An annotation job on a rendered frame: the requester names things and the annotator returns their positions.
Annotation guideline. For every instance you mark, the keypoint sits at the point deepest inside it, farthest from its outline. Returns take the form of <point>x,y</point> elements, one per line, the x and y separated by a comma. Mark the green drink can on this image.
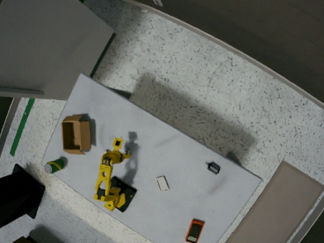
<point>54,166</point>

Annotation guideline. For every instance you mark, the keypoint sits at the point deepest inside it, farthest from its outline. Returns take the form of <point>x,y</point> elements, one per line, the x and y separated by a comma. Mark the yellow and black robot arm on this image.
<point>111,200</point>

